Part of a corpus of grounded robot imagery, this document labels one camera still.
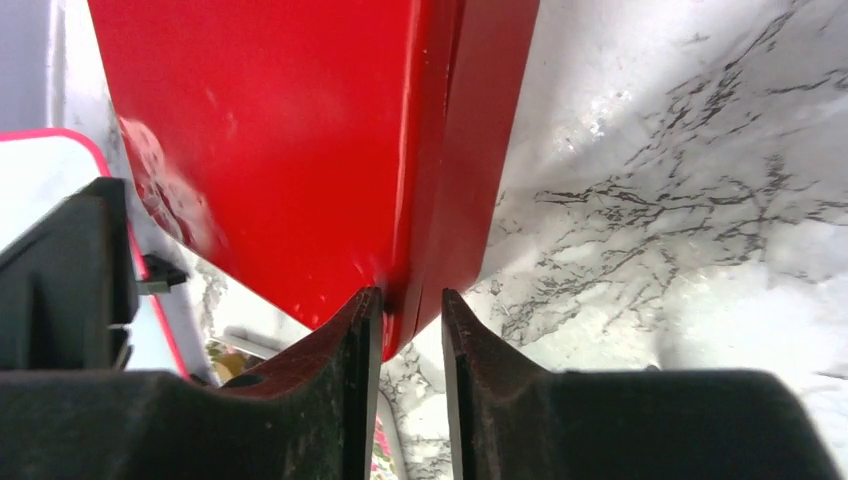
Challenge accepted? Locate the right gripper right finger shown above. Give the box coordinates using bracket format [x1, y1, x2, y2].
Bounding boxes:
[441, 289, 839, 479]

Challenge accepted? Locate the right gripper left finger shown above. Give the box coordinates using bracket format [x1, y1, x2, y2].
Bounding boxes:
[1, 287, 383, 479]

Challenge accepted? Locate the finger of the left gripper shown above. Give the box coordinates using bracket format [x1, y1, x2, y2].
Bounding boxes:
[1, 177, 139, 371]

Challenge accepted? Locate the red box lid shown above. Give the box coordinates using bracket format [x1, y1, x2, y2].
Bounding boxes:
[89, 0, 538, 358]

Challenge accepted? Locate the floral rectangular tray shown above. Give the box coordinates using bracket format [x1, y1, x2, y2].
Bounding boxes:
[207, 334, 408, 480]

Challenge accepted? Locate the white board pink frame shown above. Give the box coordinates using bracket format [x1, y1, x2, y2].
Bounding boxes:
[1, 128, 189, 378]

